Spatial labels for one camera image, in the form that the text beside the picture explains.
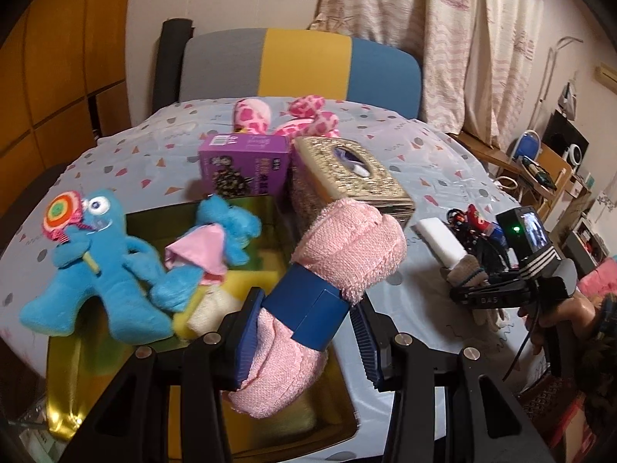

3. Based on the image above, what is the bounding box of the blue monster plush toy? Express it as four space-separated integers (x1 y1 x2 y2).
20 190 174 345

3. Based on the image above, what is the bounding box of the blue folding stool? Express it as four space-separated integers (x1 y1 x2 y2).
512 129 543 162

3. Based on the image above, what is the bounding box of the pink spotted plush toy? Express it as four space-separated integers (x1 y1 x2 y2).
234 95 341 138

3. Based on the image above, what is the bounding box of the yellow sponge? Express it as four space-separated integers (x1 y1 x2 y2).
171 251 285 341

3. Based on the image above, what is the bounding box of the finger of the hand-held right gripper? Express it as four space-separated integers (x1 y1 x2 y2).
449 284 477 306
475 270 519 286

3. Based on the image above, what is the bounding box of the black monitor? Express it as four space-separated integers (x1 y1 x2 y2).
542 110 590 157

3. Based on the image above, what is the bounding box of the black braided hair piece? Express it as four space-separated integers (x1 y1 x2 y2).
446 207 507 275

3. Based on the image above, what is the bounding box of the purple cardboard box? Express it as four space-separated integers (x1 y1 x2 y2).
199 134 292 198

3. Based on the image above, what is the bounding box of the black rolled mat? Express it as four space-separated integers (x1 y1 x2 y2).
153 18 194 117

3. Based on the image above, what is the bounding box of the ship print curtain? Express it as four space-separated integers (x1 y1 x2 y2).
308 0 545 150

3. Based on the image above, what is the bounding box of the person's right hand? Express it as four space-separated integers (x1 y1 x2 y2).
523 294 603 348

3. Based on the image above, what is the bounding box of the small red toy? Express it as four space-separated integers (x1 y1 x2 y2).
465 204 502 237

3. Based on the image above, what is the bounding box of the blue teddy bear pink dress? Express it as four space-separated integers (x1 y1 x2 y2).
152 195 263 312

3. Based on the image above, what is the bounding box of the wooden side desk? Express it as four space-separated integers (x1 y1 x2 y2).
448 132 526 174

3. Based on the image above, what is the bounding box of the wooden board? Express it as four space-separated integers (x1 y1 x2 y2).
533 147 574 198

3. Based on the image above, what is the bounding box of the wooden wardrobe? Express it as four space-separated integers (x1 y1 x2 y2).
0 0 133 218

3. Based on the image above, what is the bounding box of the garment steamer head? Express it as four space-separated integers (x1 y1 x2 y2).
558 82 579 119

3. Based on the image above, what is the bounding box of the white sponge block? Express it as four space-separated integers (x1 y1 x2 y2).
415 217 468 268

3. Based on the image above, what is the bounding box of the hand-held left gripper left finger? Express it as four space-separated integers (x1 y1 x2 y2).
60 287 266 463

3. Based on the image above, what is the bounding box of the black hair tool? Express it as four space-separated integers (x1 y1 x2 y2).
516 157 557 189

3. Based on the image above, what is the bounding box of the white steamer pole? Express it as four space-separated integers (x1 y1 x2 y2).
528 36 584 136

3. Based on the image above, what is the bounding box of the white knit glove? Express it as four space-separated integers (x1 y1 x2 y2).
446 255 507 331

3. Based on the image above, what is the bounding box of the gold tin tray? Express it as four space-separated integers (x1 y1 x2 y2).
46 195 360 444

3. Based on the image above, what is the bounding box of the pink blanket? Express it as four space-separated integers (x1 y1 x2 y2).
576 255 617 297

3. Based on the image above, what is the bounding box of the grey yellow blue chair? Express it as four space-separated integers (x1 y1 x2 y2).
178 28 424 119

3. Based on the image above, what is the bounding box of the pink towel with blue band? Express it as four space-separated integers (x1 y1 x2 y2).
224 200 408 419

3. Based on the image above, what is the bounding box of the ornate silver tissue box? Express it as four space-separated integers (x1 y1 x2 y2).
288 136 416 232

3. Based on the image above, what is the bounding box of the dark grey chair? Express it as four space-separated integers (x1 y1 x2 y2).
0 164 73 232

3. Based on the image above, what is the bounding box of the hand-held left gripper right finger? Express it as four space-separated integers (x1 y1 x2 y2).
349 296 555 463

